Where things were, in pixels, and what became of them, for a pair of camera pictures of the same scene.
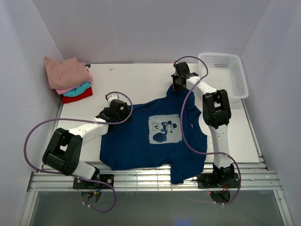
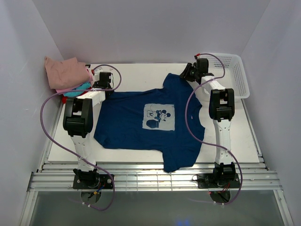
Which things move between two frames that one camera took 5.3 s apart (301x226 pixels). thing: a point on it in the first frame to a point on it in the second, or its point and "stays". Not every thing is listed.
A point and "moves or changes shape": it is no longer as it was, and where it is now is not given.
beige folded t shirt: x=60 y=74 stays
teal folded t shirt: x=76 y=92 stays
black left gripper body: x=123 y=116 to x=96 y=83
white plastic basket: x=226 y=72 stays
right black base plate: x=207 y=181 stays
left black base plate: x=107 y=179 stays
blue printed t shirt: x=153 y=137 moves or changes shape
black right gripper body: x=176 y=84 to x=191 y=72
